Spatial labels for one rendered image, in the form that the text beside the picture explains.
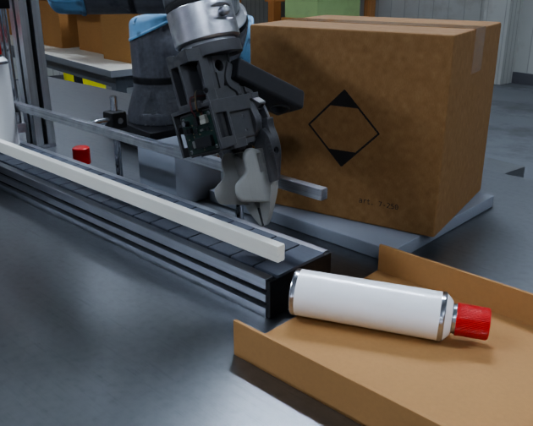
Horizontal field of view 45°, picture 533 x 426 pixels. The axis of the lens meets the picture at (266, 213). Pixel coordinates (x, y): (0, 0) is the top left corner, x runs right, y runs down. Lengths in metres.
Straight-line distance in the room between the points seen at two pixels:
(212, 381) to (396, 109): 0.44
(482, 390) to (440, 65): 0.41
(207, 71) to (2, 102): 0.62
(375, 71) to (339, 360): 0.40
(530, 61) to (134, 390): 7.22
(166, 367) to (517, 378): 0.34
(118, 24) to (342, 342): 2.64
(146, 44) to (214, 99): 0.70
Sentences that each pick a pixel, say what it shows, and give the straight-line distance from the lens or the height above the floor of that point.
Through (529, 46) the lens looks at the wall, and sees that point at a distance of 7.67.
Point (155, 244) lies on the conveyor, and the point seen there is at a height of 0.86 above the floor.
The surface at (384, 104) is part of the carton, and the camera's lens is 0.88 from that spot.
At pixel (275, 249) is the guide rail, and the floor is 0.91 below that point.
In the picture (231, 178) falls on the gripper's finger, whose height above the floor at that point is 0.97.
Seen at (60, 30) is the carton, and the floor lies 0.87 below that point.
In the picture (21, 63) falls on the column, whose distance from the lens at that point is 1.46.
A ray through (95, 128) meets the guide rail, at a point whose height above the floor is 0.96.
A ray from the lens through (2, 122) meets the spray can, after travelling 1.27.
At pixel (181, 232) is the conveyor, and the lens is 0.83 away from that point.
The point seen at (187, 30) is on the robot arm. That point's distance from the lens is 0.72.
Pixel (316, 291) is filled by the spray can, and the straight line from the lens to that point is 0.68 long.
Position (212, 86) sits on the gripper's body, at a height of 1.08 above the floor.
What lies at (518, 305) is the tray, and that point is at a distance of 0.76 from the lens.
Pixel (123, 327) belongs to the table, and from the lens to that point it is 0.73.
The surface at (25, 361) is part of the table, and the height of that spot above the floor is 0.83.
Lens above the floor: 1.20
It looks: 21 degrees down
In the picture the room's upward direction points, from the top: straight up
